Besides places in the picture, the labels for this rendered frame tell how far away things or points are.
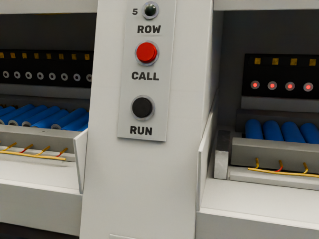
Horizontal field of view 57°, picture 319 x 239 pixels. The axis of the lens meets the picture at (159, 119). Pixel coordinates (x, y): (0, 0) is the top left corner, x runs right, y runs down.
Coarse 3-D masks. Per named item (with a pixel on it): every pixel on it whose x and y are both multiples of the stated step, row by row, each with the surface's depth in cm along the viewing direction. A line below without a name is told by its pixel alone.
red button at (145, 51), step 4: (144, 44) 23; (148, 44) 23; (140, 48) 23; (144, 48) 23; (148, 48) 23; (152, 48) 23; (136, 52) 23; (140, 52) 23; (144, 52) 23; (148, 52) 23; (152, 52) 23; (156, 52) 23; (140, 56) 23; (144, 56) 23; (148, 56) 23; (152, 56) 23; (140, 60) 23; (144, 60) 23; (148, 60) 23; (152, 60) 23
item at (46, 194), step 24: (48, 96) 45; (72, 96) 44; (0, 168) 29; (24, 168) 29; (48, 168) 29; (72, 168) 28; (0, 192) 27; (24, 192) 26; (48, 192) 25; (72, 192) 25; (0, 216) 28; (24, 216) 27; (48, 216) 26; (72, 216) 25
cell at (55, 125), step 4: (80, 108) 40; (72, 112) 38; (76, 112) 39; (80, 112) 39; (84, 112) 40; (64, 116) 37; (68, 116) 37; (72, 116) 38; (76, 116) 38; (80, 116) 39; (60, 120) 36; (64, 120) 36; (68, 120) 36; (72, 120) 37; (52, 124) 35; (56, 124) 35; (60, 124) 35; (64, 124) 35; (52, 128) 35; (56, 128) 35; (60, 128) 35
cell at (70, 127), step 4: (88, 112) 38; (84, 116) 37; (88, 116) 37; (76, 120) 36; (80, 120) 36; (84, 120) 36; (88, 120) 37; (68, 124) 34; (72, 124) 34; (76, 124) 35; (80, 124) 35; (84, 124) 36; (64, 128) 33; (68, 128) 33; (72, 128) 34; (76, 128) 34
